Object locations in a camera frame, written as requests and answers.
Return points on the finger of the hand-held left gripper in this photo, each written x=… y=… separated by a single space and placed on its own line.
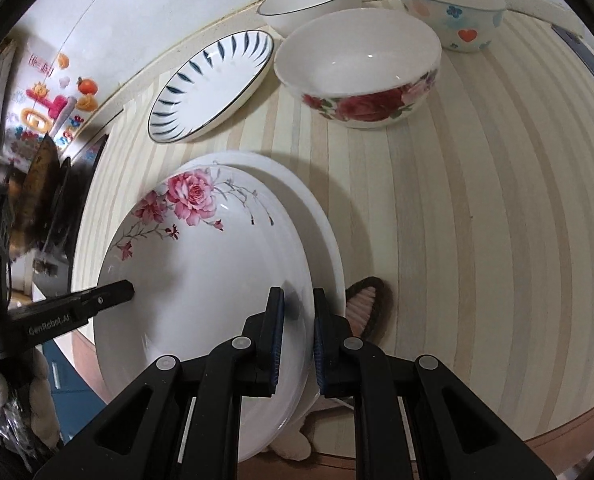
x=108 y=295

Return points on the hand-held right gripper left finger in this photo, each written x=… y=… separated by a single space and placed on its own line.
x=276 y=340

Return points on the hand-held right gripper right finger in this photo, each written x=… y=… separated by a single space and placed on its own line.
x=319 y=355

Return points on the pink floral white plate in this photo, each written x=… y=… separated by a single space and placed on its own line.
x=202 y=285

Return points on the plain white plate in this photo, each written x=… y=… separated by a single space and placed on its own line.
x=317 y=230

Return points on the blue striped white plate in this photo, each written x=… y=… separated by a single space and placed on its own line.
x=212 y=80

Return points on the red rose print bowl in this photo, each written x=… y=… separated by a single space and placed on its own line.
x=357 y=60

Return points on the white bowl with black rim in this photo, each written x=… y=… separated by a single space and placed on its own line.
x=297 y=7

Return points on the heart and flower print bowl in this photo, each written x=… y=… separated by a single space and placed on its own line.
x=457 y=25

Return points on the black gas stove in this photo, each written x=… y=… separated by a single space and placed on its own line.
x=77 y=195

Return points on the dark wok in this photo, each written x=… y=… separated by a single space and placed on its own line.
x=37 y=195

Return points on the striped cat print tablecloth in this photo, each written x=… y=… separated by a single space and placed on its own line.
x=452 y=220

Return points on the blue smartphone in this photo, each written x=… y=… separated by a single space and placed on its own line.
x=584 y=57

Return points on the colourful wall stickers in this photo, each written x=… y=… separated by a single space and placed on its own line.
x=52 y=105

